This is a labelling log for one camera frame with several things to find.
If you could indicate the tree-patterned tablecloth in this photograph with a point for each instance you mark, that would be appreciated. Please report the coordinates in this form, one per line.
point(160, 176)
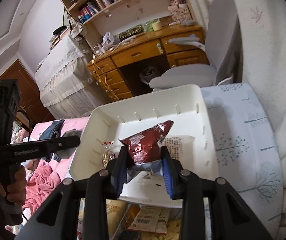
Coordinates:
point(246, 150)

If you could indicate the beige cracker packet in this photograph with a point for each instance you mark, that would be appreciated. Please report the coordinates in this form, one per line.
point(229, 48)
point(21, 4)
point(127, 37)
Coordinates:
point(180, 146)

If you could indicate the white plastic storage bin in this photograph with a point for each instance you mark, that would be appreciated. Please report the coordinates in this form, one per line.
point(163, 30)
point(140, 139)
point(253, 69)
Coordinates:
point(175, 117)

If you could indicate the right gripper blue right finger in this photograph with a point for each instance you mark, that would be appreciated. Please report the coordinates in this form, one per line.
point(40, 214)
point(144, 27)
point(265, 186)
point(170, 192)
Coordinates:
point(171, 175)

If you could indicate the LiPO biscuit packet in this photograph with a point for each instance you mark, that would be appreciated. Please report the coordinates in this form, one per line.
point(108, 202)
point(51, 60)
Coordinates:
point(151, 219)

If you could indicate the wooden desk with drawers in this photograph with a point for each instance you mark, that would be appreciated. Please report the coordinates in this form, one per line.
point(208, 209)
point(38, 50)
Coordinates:
point(118, 71)

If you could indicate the wooden door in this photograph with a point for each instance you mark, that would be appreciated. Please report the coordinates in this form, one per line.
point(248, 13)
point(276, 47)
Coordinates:
point(29, 93)

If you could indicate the pink bed blanket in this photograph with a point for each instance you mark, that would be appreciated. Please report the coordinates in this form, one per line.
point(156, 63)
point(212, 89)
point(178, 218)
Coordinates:
point(62, 167)

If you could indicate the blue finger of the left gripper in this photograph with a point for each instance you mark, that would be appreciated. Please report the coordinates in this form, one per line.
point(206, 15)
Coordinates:
point(62, 145)

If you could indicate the person's left hand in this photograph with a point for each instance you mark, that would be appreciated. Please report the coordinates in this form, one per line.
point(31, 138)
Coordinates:
point(16, 191)

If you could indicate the wooden bookshelf with books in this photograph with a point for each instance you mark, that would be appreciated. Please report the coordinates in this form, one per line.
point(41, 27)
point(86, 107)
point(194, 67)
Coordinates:
point(114, 16)

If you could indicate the dark red foil packet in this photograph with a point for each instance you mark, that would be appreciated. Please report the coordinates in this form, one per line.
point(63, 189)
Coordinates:
point(144, 147)

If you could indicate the clear pack pale pastry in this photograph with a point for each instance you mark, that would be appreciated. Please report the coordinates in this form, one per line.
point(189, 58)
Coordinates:
point(173, 230)

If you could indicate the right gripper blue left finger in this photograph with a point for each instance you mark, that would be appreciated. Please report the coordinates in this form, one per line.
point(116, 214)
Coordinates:
point(119, 171)

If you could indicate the cream mug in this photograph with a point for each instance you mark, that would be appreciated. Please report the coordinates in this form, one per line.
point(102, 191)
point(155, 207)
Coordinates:
point(156, 26)

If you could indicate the clear bag of nuts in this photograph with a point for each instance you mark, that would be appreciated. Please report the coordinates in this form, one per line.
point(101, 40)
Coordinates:
point(108, 153)

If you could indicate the navy folded garment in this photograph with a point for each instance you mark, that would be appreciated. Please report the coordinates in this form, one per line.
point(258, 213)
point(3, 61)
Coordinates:
point(53, 131)

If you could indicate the large yellow noodle pack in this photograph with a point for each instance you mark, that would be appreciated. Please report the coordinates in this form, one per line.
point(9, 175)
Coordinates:
point(115, 211)

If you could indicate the crumpled pink towel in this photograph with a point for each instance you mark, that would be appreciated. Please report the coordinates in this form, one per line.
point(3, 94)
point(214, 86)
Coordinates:
point(40, 185)

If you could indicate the dark printed desk box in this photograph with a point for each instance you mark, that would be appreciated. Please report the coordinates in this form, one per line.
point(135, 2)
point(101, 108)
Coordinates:
point(131, 32)

